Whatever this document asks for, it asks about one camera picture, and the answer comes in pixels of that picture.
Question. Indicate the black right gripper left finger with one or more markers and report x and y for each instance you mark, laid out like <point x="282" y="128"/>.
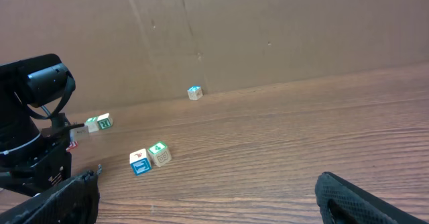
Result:
<point x="74" y="201"/>

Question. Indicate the blue letter D block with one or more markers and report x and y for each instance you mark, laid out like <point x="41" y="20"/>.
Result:
<point x="195" y="93"/>

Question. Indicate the blue edged picture block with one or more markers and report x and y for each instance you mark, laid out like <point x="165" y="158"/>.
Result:
<point x="140" y="162"/>

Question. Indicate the green letter block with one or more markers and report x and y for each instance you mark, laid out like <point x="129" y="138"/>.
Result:
<point x="92" y="124"/>

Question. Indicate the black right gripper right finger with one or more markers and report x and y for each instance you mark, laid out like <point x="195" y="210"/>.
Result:
<point x="341" y="202"/>

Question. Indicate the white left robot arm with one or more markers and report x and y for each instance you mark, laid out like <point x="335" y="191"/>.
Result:
<point x="38" y="87"/>

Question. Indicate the green number 4 block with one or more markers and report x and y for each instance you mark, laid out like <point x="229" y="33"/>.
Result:
<point x="160" y="154"/>

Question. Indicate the teal number block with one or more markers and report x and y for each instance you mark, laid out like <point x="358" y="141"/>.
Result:
<point x="105" y="121"/>

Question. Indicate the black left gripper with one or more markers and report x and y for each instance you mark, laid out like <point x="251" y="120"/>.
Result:
<point x="31" y="162"/>

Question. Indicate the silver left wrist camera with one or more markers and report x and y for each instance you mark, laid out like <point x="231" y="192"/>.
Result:
<point x="79" y="133"/>

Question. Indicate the red letter U block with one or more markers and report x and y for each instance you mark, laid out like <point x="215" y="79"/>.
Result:
<point x="72" y="145"/>

